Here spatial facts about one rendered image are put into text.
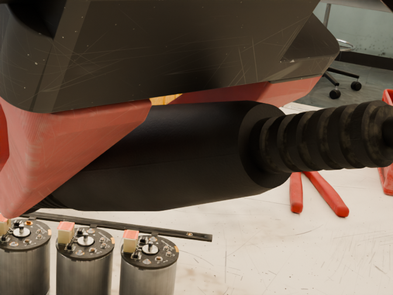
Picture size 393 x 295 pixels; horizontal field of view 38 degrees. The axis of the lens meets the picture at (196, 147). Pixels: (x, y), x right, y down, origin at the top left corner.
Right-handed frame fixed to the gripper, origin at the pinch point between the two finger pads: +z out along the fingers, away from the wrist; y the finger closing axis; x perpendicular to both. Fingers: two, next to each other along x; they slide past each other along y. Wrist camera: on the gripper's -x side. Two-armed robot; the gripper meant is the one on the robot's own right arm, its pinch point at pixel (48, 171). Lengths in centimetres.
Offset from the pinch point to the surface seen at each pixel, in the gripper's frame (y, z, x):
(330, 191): -28.8, 14.9, -2.4
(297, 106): -48, 26, -19
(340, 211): -27.4, 14.2, -0.5
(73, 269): -3.7, 8.7, -0.6
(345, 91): -304, 167, -121
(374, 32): -385, 163, -167
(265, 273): -17.3, 13.8, 1.5
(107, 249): -5.1, 8.0, -0.7
